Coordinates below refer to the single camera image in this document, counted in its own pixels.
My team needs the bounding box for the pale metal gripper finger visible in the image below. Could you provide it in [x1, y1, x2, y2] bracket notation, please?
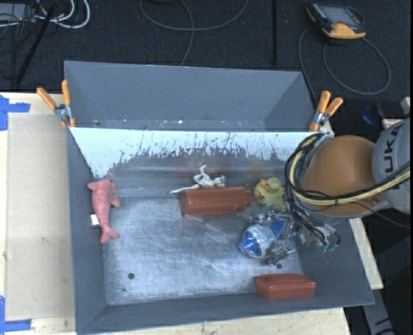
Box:
[250, 208, 294, 228]
[266, 244, 297, 266]

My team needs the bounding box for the red-brown squeeze bottle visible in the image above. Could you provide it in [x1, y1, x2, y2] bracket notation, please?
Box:
[178, 186, 265, 218]

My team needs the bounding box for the clear plastic bottle blue label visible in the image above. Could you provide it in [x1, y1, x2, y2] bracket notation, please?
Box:
[239, 218, 291, 260]

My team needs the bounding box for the pale wood board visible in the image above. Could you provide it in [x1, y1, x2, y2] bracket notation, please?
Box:
[4, 112, 75, 322]

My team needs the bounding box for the yellow rubber duck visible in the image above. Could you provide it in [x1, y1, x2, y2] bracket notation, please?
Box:
[254, 177, 286, 211]

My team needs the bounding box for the grey metal bin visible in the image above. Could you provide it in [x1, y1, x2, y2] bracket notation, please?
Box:
[63, 60, 375, 334]

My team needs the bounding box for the red-brown flat block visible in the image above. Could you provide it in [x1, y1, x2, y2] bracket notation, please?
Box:
[254, 273, 317, 302]

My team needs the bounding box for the pink toy dolphin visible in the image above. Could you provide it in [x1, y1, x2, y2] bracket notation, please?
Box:
[87, 179, 122, 244]

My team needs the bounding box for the white toy lizard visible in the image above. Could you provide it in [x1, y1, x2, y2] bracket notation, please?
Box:
[167, 164, 227, 195]

